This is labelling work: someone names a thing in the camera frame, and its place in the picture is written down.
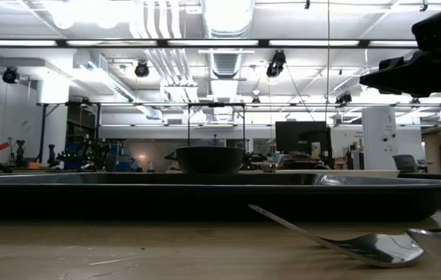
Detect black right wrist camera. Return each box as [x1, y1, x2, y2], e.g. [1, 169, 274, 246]
[411, 0, 441, 51]

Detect black serving tray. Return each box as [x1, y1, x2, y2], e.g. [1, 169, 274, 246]
[0, 172, 441, 222]

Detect silver ventilation duct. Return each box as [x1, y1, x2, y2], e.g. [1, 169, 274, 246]
[200, 0, 256, 79]

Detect black bowl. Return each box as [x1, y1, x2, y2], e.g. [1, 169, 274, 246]
[176, 146, 246, 174]

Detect white column with signs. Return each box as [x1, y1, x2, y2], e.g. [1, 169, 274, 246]
[362, 107, 398, 171]

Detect grey office chair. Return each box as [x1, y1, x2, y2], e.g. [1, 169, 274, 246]
[393, 154, 419, 173]

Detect spoon with solid teal handle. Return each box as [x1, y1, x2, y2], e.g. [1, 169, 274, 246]
[248, 204, 425, 269]

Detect black crossbar with light strips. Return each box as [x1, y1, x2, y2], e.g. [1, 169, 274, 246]
[0, 37, 419, 49]

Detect black aluminium table frame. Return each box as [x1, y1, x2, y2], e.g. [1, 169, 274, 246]
[397, 172, 441, 181]

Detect thin hanging cable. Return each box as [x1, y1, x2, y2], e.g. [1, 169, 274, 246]
[326, 0, 331, 122]

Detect black computer monitor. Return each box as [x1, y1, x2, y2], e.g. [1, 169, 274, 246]
[275, 121, 332, 156]

